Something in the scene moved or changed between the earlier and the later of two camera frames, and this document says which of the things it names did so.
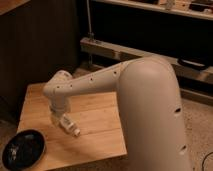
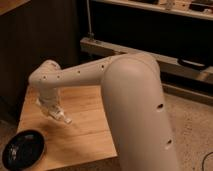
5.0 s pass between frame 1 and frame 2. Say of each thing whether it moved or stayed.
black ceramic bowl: stayed
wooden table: stayed
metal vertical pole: stayed
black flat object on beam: stayed
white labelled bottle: moved
